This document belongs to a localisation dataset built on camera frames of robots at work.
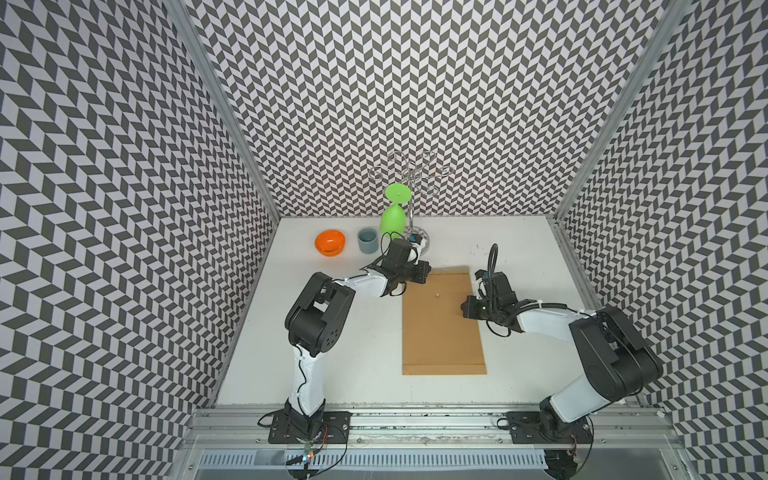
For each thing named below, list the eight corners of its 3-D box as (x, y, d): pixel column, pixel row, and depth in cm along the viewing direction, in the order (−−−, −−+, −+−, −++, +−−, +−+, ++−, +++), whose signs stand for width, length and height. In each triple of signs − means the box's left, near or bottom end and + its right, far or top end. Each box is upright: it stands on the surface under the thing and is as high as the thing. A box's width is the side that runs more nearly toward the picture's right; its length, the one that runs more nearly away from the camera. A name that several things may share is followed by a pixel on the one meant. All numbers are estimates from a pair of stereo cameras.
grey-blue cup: (359, 255, 109) (357, 242, 103) (361, 240, 114) (359, 227, 108) (378, 255, 109) (376, 242, 103) (378, 240, 114) (377, 227, 108)
